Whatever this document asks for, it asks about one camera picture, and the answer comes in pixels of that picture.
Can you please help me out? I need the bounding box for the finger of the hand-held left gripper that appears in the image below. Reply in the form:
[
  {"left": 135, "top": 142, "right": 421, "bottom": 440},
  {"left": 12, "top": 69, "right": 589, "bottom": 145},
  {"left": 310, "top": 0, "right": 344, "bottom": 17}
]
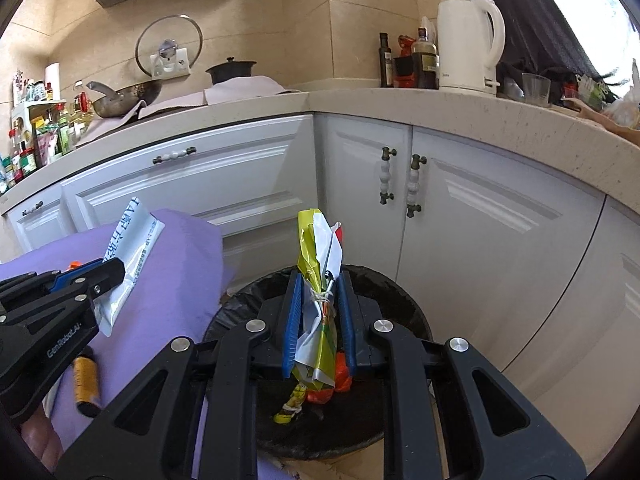
[
  {"left": 0, "top": 261, "right": 103, "bottom": 306},
  {"left": 0, "top": 258, "right": 127, "bottom": 331}
]

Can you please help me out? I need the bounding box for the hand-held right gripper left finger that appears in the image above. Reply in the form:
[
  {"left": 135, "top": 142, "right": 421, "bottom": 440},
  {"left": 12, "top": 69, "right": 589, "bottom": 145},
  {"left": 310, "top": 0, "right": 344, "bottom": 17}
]
[{"left": 55, "top": 270, "right": 306, "bottom": 480}]

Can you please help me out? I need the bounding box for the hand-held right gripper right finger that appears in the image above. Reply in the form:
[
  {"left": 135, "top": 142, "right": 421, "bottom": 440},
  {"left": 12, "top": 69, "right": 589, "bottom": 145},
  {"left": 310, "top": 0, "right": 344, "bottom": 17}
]
[{"left": 336, "top": 270, "right": 588, "bottom": 480}]

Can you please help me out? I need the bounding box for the white printed packet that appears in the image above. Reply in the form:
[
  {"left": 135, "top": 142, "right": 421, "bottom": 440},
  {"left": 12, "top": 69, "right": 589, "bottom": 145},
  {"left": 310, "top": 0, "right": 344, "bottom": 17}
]
[{"left": 92, "top": 197, "right": 166, "bottom": 338}]

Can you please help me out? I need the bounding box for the brown bottle with yellow label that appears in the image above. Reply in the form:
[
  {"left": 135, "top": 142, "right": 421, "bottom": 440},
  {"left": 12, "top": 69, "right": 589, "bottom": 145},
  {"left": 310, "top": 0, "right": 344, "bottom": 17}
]
[{"left": 70, "top": 345, "right": 103, "bottom": 418}]

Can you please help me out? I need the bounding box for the yellow snack wrapper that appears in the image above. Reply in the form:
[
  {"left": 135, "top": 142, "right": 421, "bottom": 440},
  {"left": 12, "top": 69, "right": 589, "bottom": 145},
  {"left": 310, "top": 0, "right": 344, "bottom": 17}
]
[{"left": 291, "top": 208, "right": 346, "bottom": 392}]

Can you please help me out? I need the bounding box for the black trash bin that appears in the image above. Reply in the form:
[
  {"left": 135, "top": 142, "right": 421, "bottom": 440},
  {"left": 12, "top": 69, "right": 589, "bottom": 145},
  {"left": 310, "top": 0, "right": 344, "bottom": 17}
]
[{"left": 202, "top": 264, "right": 435, "bottom": 461}]

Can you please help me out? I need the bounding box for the person's left hand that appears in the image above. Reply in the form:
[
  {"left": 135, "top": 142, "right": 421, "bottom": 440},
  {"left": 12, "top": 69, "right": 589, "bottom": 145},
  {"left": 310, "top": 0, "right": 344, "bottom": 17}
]
[{"left": 20, "top": 400, "right": 63, "bottom": 473}]

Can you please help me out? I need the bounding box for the purple table cloth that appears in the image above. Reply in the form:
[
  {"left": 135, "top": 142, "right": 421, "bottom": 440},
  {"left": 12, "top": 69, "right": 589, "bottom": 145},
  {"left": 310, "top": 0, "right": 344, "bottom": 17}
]
[{"left": 0, "top": 208, "right": 286, "bottom": 480}]

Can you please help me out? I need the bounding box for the orange crumpled wrapper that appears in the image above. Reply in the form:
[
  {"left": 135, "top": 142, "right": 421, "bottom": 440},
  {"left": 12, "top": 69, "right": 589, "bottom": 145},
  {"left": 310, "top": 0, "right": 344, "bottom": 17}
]
[{"left": 306, "top": 352, "right": 353, "bottom": 405}]

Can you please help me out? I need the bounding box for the small yellow wrapper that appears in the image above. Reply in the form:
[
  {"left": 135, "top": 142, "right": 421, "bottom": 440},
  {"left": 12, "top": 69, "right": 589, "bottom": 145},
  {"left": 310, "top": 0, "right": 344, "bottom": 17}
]
[{"left": 272, "top": 384, "right": 305, "bottom": 425}]

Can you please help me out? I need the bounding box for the group of condiment bottles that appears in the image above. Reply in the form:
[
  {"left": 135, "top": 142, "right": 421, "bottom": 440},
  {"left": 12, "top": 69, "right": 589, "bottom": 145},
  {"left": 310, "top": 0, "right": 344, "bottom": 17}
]
[{"left": 0, "top": 67, "right": 96, "bottom": 196}]

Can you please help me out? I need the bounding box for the white kitchen cabinet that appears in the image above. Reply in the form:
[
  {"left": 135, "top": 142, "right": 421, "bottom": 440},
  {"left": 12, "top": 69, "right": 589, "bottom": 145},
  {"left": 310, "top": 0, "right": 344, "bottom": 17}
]
[{"left": 0, "top": 110, "right": 640, "bottom": 461}]

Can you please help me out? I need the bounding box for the steel wok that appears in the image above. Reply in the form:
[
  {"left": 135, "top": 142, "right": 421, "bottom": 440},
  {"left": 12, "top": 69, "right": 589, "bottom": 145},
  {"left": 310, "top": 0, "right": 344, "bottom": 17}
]
[{"left": 86, "top": 79, "right": 163, "bottom": 118}]

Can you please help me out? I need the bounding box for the white lid holder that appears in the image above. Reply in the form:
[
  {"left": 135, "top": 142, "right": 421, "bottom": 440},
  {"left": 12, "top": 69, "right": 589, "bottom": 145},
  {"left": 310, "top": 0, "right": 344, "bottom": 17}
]
[{"left": 150, "top": 47, "right": 192, "bottom": 78}]

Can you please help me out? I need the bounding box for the pale cloth over stove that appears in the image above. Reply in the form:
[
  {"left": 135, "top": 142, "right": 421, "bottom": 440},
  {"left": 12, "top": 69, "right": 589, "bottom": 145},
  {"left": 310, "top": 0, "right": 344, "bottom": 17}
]
[{"left": 75, "top": 76, "right": 301, "bottom": 148}]

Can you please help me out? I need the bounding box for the black cooking pot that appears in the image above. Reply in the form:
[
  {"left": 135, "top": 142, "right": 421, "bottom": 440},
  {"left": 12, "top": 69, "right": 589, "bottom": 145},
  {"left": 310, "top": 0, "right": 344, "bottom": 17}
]
[{"left": 205, "top": 57, "right": 257, "bottom": 86}]

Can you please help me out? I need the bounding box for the glass pot lid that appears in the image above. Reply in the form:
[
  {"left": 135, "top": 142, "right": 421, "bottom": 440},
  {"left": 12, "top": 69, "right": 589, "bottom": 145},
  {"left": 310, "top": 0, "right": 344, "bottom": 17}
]
[{"left": 135, "top": 15, "right": 203, "bottom": 78}]

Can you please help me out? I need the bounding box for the red condiment container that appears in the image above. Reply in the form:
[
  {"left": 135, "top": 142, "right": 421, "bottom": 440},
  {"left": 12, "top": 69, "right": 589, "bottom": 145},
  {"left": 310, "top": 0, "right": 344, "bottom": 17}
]
[{"left": 395, "top": 35, "right": 418, "bottom": 88}]

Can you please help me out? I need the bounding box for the slim dark oil bottle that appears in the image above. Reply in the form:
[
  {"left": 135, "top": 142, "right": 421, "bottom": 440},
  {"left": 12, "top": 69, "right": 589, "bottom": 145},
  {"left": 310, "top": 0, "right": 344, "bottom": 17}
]
[{"left": 378, "top": 32, "right": 395, "bottom": 88}]

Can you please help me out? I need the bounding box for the dark sauce bottle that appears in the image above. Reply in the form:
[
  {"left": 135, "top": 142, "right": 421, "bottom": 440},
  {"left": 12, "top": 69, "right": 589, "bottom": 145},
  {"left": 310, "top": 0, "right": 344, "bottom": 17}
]
[{"left": 411, "top": 27, "right": 440, "bottom": 90}]

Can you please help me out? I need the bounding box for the clear glass cup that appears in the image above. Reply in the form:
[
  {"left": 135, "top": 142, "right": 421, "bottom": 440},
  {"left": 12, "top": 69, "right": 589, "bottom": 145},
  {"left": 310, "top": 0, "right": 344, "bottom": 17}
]
[{"left": 521, "top": 73, "right": 551, "bottom": 107}]

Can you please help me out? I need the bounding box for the white electric kettle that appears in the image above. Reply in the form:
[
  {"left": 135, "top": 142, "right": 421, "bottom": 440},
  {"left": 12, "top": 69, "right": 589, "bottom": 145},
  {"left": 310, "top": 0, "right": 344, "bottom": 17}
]
[{"left": 436, "top": 0, "right": 507, "bottom": 97}]

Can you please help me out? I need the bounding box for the pile of food bags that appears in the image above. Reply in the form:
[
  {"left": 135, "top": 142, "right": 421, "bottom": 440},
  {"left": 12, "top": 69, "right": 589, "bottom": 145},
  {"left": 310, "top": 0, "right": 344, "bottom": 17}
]
[{"left": 550, "top": 60, "right": 640, "bottom": 146}]

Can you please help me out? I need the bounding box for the dark curtain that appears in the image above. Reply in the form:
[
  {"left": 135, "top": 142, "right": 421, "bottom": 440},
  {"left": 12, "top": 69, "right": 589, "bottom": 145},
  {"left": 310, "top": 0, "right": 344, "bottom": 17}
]
[{"left": 472, "top": 0, "right": 616, "bottom": 91}]

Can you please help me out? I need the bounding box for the long drawer handle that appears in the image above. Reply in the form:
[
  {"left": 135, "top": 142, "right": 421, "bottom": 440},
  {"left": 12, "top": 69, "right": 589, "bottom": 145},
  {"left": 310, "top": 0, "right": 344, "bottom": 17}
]
[{"left": 152, "top": 146, "right": 197, "bottom": 165}]

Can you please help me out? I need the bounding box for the white beaded door handle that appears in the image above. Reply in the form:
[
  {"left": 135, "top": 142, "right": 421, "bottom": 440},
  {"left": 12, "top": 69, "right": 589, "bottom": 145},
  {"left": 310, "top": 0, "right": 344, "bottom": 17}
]
[
  {"left": 406, "top": 155, "right": 427, "bottom": 218},
  {"left": 378, "top": 147, "right": 397, "bottom": 206}
]

